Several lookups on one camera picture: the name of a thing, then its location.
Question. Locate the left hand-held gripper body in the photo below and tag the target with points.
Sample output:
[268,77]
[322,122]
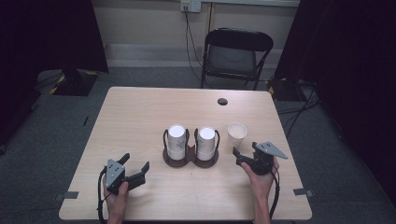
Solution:
[113,175]

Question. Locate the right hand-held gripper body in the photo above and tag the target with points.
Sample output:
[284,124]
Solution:
[263,158]

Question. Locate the single white paper cup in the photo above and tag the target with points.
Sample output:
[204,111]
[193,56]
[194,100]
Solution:
[237,132]

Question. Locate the stack of white paper cups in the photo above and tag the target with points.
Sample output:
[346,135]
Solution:
[176,140]
[206,142]

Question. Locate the dark double cup holder rack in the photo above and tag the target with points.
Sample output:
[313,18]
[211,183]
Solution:
[190,157]

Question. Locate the person's right hand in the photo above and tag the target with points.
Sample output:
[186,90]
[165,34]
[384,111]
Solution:
[260,183]

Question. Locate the person's left hand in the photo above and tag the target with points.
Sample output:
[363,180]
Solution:
[116,201]

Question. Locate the grey tape piece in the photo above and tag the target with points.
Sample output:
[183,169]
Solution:
[302,192]
[68,195]

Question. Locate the small black floor marker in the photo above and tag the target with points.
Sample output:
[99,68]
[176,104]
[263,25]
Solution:
[85,120]

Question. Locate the black round table grommet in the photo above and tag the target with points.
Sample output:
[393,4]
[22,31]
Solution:
[222,101]

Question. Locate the black stand base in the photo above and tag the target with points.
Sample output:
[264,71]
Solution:
[74,84]
[285,90]

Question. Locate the black folding chair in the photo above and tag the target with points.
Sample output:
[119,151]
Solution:
[236,53]

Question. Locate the dark curtain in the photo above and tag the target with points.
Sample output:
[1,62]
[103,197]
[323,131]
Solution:
[348,62]
[46,37]

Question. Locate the white wall socket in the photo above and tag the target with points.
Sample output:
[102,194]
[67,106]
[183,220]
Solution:
[190,5]

